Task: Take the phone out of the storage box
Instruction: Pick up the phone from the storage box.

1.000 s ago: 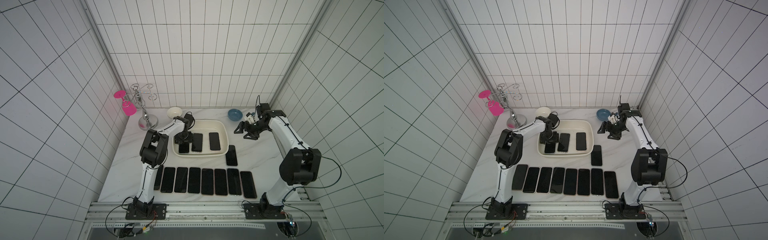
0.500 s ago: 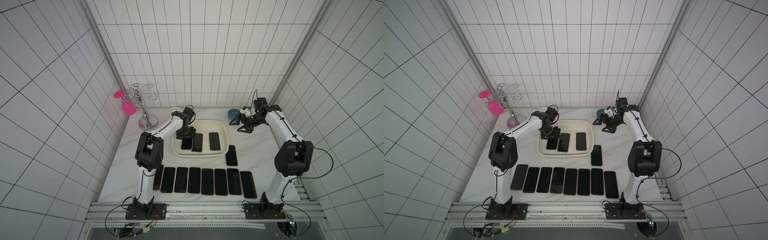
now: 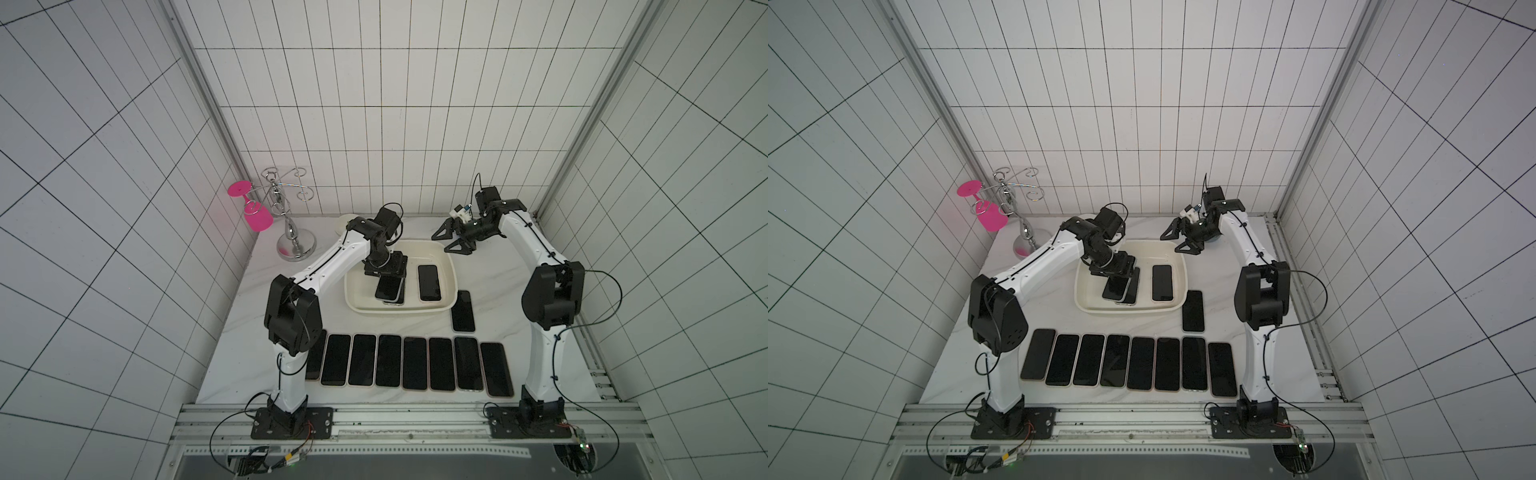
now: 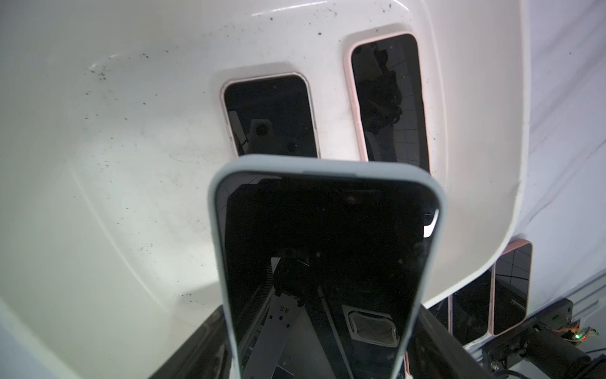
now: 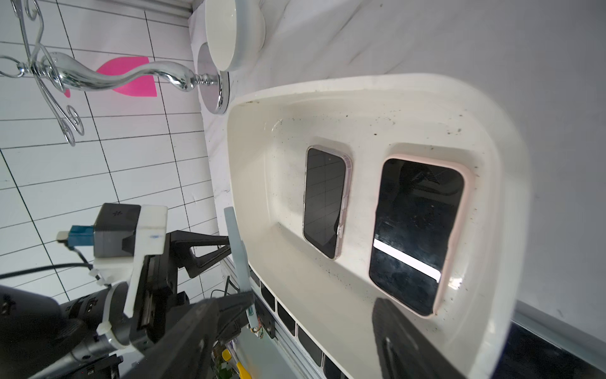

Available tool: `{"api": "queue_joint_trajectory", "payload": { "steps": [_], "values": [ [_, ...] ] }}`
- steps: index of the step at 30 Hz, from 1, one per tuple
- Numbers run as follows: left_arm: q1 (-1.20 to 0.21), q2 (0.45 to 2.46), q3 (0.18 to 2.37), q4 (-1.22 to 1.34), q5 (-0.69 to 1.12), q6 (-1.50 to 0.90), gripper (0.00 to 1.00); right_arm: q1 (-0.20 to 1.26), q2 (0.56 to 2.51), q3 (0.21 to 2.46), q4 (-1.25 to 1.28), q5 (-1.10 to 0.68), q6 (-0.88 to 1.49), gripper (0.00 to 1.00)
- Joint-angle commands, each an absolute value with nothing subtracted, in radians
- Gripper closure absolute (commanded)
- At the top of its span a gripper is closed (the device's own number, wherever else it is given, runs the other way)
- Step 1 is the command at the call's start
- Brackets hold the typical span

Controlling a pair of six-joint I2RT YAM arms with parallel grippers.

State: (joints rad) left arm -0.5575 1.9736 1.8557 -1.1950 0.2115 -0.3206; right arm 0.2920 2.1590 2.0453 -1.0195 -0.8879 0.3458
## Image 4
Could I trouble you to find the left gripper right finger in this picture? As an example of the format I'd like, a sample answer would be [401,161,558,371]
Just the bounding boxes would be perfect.
[407,306,492,379]

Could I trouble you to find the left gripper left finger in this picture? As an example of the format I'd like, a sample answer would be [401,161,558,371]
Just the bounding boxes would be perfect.
[150,306,232,379]

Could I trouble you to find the black phone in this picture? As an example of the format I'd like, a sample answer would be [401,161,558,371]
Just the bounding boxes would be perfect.
[489,238,533,336]
[452,271,492,345]

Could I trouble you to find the white plastic storage box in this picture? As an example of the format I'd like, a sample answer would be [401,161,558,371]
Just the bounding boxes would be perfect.
[1,1,530,378]

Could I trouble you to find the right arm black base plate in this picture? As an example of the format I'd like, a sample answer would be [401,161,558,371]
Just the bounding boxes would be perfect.
[479,298,577,372]

